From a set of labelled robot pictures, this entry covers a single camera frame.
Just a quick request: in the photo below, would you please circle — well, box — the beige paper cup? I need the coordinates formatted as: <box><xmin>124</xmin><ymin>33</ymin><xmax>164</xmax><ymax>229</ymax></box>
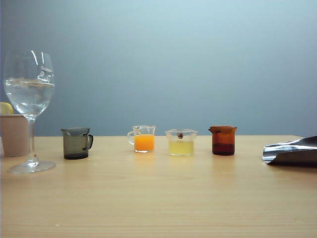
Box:
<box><xmin>0</xmin><ymin>114</ymin><xmax>31</xmax><ymax>157</ymax></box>

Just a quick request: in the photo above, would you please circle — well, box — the smoky grey measuring cup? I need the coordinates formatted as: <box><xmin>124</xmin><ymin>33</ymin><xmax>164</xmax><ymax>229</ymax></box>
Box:
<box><xmin>60</xmin><ymin>127</ymin><xmax>94</xmax><ymax>160</ymax></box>

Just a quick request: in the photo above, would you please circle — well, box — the yellow lemon slice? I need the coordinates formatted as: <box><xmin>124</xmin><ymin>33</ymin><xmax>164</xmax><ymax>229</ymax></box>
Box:
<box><xmin>0</xmin><ymin>101</ymin><xmax>14</xmax><ymax>115</ymax></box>

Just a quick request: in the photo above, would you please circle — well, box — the clear cup with pale juice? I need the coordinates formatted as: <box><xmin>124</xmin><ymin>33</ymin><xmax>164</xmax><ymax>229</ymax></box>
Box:
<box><xmin>164</xmin><ymin>128</ymin><xmax>199</xmax><ymax>157</ymax></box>

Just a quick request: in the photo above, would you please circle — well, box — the clear wine glass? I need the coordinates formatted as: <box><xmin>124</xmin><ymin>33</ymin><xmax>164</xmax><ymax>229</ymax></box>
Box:
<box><xmin>3</xmin><ymin>49</ymin><xmax>57</xmax><ymax>174</ymax></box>

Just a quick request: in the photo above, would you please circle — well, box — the amber glass measuring cup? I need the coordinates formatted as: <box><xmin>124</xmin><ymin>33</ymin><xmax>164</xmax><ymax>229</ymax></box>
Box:
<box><xmin>209</xmin><ymin>125</ymin><xmax>238</xmax><ymax>156</ymax></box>

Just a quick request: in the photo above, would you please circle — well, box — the clear cup with orange juice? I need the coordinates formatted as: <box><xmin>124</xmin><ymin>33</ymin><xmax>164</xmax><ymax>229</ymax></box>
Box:
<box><xmin>127</xmin><ymin>125</ymin><xmax>157</xmax><ymax>154</ymax></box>

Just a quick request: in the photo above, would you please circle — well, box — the silver foil bag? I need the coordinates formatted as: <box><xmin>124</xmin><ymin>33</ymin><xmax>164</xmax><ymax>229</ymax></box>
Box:
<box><xmin>263</xmin><ymin>135</ymin><xmax>317</xmax><ymax>168</ymax></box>

